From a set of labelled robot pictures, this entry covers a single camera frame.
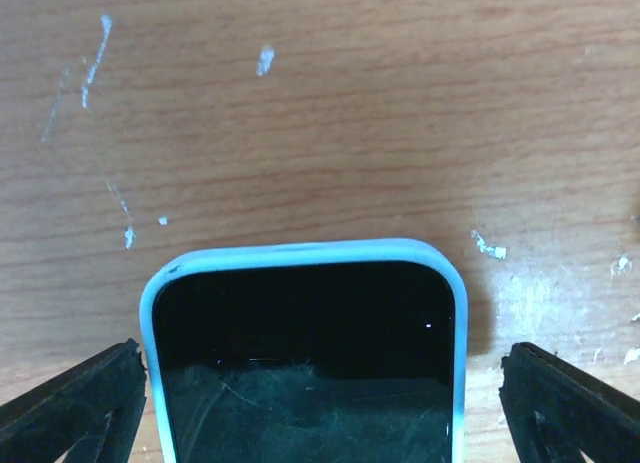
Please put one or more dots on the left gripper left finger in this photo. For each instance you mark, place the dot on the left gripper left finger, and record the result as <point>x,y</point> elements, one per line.
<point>88,413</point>

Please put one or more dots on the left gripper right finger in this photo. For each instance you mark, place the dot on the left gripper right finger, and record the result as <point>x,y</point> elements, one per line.
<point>558,413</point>

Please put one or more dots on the phone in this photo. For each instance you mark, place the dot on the phone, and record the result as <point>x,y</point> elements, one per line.
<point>344,351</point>

